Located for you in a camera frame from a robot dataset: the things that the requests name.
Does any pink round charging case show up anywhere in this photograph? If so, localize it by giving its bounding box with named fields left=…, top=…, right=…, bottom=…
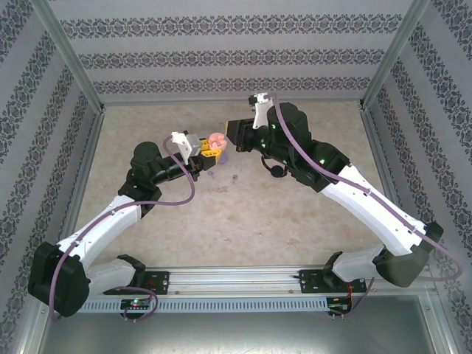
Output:
left=206, top=131, right=229, bottom=152

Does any left small circuit board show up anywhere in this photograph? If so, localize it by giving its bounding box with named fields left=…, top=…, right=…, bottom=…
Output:
left=120, top=299, right=153, bottom=310

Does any small circuit board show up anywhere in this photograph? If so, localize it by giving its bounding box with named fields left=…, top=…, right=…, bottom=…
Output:
left=120, top=299, right=153, bottom=310
left=329, top=299, right=353, bottom=313

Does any grey metal panel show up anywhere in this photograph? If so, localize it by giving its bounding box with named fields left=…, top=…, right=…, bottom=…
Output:
left=36, top=311, right=449, bottom=354

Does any right small circuit board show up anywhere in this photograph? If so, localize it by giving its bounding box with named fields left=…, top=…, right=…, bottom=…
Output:
left=329, top=299, right=353, bottom=313

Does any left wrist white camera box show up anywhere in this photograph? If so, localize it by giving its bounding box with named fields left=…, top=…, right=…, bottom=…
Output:
left=170, top=131, right=201, bottom=166

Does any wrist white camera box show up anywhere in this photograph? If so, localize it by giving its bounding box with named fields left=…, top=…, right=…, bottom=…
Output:
left=249, top=91, right=277, bottom=131
left=170, top=131, right=201, bottom=166

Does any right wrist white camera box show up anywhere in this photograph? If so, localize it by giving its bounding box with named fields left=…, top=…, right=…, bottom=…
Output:
left=249, top=91, right=277, bottom=131

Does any aluminium table side rail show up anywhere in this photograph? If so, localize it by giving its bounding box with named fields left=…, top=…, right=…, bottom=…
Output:
left=58, top=108, right=106, bottom=246
left=359, top=106, right=421, bottom=266

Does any aluminium mounting rail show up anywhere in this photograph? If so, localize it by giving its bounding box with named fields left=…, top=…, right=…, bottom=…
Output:
left=36, top=267, right=436, bottom=296

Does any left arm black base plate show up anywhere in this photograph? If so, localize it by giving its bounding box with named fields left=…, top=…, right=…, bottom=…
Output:
left=110, top=271, right=170, bottom=296

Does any aluminium frame post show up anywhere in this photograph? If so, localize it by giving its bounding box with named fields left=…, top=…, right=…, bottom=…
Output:
left=359, top=0, right=432, bottom=111
left=29, top=0, right=106, bottom=111

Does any slotted grey cable duct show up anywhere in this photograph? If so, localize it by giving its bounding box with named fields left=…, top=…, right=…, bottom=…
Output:
left=79, top=297, right=329, bottom=313

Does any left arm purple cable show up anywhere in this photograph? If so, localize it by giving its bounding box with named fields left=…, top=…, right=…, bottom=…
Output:
left=47, top=135, right=196, bottom=324

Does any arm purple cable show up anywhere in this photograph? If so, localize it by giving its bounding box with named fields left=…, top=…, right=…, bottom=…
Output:
left=271, top=91, right=464, bottom=319
left=47, top=135, right=196, bottom=324

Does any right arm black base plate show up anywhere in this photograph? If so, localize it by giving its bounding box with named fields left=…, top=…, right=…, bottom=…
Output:
left=299, top=268, right=368, bottom=295

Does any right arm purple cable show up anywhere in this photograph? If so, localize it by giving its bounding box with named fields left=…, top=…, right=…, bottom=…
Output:
left=271, top=91, right=464, bottom=319

